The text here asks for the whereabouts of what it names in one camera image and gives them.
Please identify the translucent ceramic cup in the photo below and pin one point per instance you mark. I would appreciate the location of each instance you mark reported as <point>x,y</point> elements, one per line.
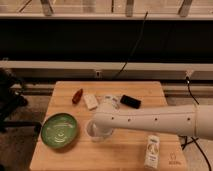
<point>97,133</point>

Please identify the white lotion bottle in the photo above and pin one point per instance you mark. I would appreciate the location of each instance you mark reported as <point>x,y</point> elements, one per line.
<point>152,152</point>

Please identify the green round plate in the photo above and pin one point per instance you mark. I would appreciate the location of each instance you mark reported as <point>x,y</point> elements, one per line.
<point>59,130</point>

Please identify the black rectangular case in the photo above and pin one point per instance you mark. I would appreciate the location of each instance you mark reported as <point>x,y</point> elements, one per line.
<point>129,101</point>

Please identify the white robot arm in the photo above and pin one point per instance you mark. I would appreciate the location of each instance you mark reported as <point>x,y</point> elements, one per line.
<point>187,120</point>

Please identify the white rectangular block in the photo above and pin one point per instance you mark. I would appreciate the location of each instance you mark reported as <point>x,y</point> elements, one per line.
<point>91,101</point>

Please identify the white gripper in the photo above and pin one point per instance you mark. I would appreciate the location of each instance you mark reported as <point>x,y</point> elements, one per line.
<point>109,102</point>

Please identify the red-brown small bottle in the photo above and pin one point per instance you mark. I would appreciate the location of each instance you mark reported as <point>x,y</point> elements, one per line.
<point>77,96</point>

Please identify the black office chair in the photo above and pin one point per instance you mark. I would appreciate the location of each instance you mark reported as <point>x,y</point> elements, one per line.
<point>11,89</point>

